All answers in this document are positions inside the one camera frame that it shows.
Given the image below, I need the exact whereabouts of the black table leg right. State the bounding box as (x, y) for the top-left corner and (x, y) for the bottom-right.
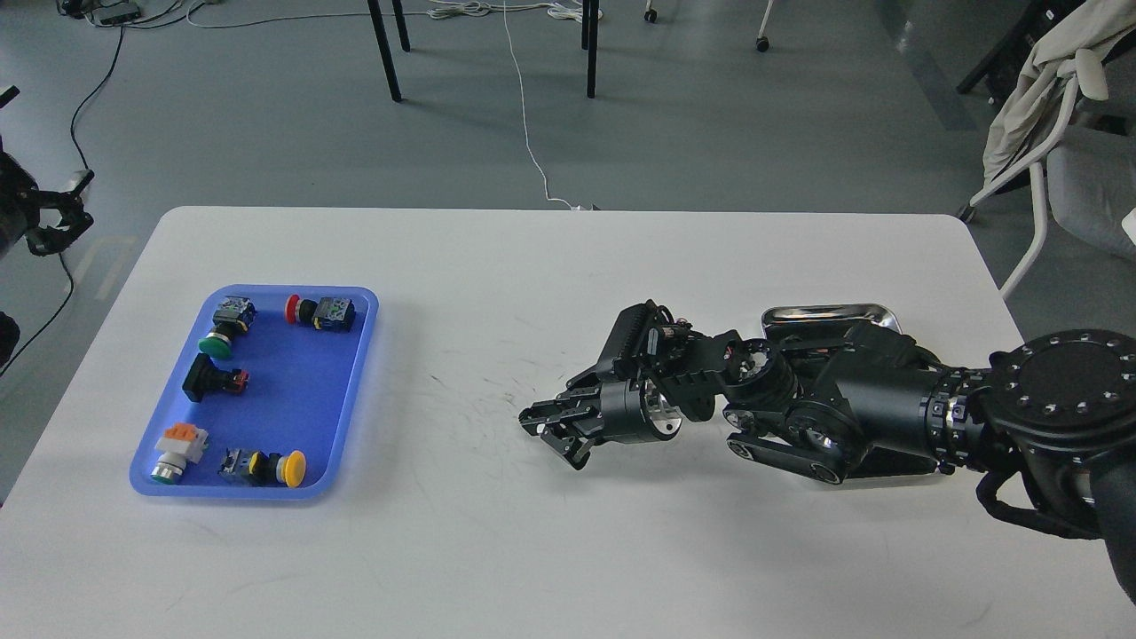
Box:
(580, 0), (600, 99)

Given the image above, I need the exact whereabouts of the black floor cable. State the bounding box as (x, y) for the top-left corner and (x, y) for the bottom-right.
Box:
(0, 27), (130, 377)

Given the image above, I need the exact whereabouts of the black table leg left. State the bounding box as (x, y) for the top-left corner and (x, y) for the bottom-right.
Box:
(366, 0), (411, 103)

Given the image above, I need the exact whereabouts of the red push button switch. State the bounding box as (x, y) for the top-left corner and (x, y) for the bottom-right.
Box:
(284, 294), (356, 333)

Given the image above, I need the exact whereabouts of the yellow push button switch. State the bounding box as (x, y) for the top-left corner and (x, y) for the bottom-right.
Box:
(217, 448), (307, 488)

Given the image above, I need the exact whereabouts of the black power strip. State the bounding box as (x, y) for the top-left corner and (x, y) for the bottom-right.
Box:
(55, 0), (142, 28)

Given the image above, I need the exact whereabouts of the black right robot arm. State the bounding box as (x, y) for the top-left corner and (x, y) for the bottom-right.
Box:
(518, 300), (1135, 596)

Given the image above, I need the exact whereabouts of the green push button switch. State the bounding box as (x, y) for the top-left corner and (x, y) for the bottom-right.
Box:
(197, 296), (258, 359)

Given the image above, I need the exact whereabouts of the beige cloth on chair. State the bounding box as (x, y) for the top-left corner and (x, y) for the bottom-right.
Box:
(982, 1), (1135, 185)

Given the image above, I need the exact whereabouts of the white orange push button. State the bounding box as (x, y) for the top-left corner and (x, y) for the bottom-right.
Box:
(150, 423), (209, 486)

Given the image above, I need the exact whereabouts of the blue plastic tray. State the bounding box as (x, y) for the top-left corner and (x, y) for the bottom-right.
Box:
(130, 284), (381, 501)

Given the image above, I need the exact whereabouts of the black table leg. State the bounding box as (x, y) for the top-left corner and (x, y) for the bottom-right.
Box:
(366, 0), (411, 103)
(580, 0), (600, 99)

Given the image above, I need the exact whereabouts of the white floor cable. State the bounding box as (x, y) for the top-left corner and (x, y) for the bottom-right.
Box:
(429, 0), (604, 211)

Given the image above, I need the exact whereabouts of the black push button switch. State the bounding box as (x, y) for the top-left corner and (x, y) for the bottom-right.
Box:
(182, 352), (250, 403)

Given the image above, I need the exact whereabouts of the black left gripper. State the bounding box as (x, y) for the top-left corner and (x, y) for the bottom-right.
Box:
(1, 151), (97, 258)

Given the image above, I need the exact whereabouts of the silver metal tray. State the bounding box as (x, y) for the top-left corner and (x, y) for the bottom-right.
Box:
(761, 302), (903, 343)

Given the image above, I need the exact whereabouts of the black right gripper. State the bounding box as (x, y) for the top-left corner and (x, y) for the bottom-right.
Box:
(519, 370), (684, 470)

